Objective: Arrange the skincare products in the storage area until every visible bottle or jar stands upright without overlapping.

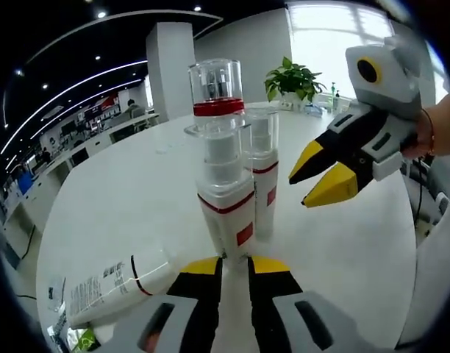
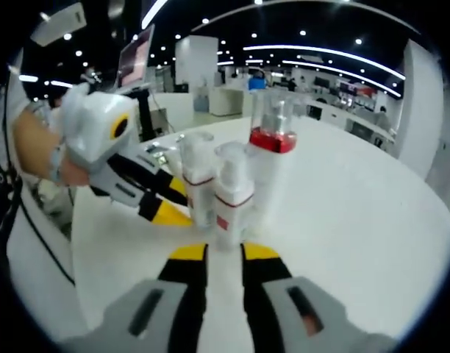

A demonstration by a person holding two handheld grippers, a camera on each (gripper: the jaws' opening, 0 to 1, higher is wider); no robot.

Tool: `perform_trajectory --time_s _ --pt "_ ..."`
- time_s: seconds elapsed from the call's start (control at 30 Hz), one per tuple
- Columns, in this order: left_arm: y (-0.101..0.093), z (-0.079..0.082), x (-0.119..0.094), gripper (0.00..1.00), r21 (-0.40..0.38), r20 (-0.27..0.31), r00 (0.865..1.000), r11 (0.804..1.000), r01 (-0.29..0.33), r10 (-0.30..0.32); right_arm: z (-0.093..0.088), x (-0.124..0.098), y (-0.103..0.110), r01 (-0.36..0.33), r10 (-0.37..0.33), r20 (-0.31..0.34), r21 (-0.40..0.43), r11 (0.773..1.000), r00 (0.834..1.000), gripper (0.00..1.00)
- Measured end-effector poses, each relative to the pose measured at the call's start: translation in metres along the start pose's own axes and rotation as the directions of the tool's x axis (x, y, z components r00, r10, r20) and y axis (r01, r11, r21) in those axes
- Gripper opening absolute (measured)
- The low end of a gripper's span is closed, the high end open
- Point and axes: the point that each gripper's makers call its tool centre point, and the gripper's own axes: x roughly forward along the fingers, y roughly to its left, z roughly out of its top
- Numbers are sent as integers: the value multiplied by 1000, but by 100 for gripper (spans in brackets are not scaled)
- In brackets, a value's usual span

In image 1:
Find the person's right hand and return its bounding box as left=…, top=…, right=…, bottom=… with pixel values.
left=400, top=107, right=435, bottom=160

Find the white square pillar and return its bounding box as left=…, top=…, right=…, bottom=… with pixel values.
left=146, top=21, right=197, bottom=123

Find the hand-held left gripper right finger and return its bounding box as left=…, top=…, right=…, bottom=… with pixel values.
left=246, top=255, right=390, bottom=353

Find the small white spray bottle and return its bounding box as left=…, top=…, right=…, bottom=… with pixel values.
left=183, top=119, right=256, bottom=268

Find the potted green plant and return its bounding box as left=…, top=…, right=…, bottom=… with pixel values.
left=264, top=56, right=327, bottom=111

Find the dark blue green skincare sachet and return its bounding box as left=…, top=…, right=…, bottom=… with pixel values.
left=50, top=312, right=101, bottom=352

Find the blue plastic bin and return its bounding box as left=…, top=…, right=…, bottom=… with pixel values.
left=18, top=172, right=35, bottom=194

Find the green pump dispenser bottle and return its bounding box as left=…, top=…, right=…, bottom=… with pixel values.
left=329, top=82, right=342, bottom=111

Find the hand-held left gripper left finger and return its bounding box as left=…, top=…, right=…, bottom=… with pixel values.
left=99, top=256, right=224, bottom=353

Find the white office desk row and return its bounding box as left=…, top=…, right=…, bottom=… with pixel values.
left=0, top=110, right=162, bottom=236

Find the large white skincare tube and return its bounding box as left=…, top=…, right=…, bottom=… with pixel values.
left=65, top=248, right=174, bottom=328

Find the silver barcode tube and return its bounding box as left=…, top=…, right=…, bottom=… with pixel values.
left=243, top=104, right=280, bottom=240

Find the tall white bottle red band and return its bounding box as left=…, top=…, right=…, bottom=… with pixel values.
left=187, top=58, right=246, bottom=129

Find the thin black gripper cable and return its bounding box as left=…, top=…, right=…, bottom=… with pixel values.
left=415, top=156, right=426, bottom=224

